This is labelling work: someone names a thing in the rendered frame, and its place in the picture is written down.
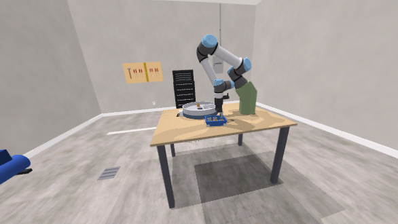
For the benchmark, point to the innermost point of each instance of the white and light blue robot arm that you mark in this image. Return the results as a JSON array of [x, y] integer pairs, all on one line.
[[209, 45]]

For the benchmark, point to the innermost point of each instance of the blue crate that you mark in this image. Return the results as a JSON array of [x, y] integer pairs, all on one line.
[[215, 123]]

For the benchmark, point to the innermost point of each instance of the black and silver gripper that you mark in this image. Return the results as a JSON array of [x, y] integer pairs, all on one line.
[[219, 97]]

